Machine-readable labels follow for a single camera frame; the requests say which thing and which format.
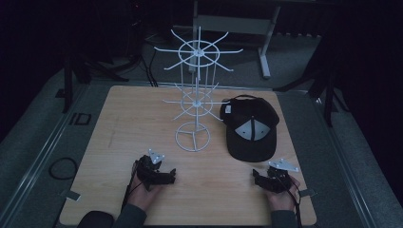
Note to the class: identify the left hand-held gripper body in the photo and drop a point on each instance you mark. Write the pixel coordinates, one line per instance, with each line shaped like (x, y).
(149, 172)

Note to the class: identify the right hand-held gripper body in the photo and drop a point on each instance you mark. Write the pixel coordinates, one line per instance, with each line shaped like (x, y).
(278, 180)

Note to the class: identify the black baseball cap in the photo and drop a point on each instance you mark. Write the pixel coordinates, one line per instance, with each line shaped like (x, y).
(250, 148)

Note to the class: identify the person's right hand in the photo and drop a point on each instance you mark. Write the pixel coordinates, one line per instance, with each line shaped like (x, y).
(283, 201)

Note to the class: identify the person's left hand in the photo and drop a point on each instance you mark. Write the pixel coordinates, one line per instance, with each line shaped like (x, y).
(141, 196)

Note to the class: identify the person's knee in dark clothing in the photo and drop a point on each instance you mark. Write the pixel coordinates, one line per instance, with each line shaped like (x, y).
(95, 220)

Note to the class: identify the black tripod stand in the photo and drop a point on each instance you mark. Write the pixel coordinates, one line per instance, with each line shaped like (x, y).
(67, 85)
(329, 95)

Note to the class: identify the grey metal table bracket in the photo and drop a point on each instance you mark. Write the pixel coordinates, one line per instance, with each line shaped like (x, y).
(72, 195)
(308, 193)

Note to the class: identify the grey metal desk frame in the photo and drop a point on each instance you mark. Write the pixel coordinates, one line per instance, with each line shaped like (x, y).
(236, 24)

